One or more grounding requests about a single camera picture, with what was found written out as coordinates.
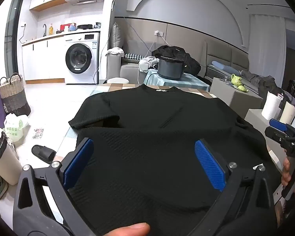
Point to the white kitchen base cabinet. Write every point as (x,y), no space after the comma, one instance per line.
(39,61)

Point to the houndstooth pillow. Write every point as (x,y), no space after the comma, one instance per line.
(132,57)

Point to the teal tablecloth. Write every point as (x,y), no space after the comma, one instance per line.
(194,81)

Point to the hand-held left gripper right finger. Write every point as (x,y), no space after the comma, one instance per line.
(209,167)

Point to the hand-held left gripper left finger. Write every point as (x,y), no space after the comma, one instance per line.
(78,162)

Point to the yellow bottle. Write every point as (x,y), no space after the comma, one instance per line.
(51,30)

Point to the black faucet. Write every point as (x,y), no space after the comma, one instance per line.
(44,29)

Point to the beige trash bin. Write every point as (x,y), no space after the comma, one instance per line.
(5,162)

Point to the person's right hand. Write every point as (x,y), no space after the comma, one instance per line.
(286,172)

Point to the black flat appliance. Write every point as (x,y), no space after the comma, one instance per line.
(84,26)

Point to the blue pillow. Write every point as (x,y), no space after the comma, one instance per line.
(222,66)

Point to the green teapot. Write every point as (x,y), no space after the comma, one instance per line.
(236,80)

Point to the grey sofa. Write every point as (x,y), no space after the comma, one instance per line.
(127,72)

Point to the white cloth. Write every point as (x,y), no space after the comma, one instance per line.
(115,51)

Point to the person's left hand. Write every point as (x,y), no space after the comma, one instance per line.
(130,229)

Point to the dark glass door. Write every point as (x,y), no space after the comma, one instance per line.
(13,29)

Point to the grey cushion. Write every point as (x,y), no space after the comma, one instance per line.
(117,36)

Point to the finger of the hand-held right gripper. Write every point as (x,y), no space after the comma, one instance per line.
(278,125)
(272,134)

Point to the printed packet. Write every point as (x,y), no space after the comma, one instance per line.
(38,133)

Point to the wall socket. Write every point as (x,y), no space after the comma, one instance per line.
(158,32)

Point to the dark clothes pile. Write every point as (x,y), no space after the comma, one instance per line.
(265,83)

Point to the black jacket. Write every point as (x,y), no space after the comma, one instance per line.
(191,64)

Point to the woven laundry basket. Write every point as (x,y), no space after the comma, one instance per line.
(13,95)

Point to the grey upholstered bed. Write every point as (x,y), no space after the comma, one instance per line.
(221,51)

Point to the white washing machine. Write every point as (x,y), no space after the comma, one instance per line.
(88,75)

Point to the checked tablecloth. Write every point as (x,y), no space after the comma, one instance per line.
(118,87)

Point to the light grey clothes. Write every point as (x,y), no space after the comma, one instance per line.
(147,64)

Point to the white plastic bag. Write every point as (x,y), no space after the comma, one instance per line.
(14,127)

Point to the white round stool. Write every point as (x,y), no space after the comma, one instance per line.
(118,80)

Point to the cream paper roll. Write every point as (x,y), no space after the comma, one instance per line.
(287,113)

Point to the red box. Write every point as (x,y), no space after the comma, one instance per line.
(64,27)

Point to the grey cube ottoman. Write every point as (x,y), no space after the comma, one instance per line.
(241,98)

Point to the green teapot lid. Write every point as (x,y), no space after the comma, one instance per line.
(243,89)

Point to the white curtain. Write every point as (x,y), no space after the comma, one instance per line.
(268,49)

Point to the black slipper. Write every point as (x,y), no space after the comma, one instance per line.
(43,153)

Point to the white paper roll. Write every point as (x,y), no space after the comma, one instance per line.
(270,105)

